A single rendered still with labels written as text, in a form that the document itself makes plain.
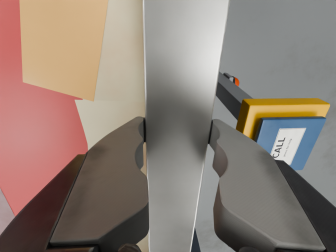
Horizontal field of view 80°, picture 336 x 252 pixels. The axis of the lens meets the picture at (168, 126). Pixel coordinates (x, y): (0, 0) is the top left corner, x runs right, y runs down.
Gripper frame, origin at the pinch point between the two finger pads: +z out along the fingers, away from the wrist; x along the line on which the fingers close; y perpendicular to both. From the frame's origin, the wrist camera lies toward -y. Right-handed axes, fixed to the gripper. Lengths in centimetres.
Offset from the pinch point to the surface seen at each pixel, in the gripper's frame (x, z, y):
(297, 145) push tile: 19.8, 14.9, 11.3
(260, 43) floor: 53, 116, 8
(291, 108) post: 17.7, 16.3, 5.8
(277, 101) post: 16.0, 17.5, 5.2
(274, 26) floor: 59, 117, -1
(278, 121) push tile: 15.3, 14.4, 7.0
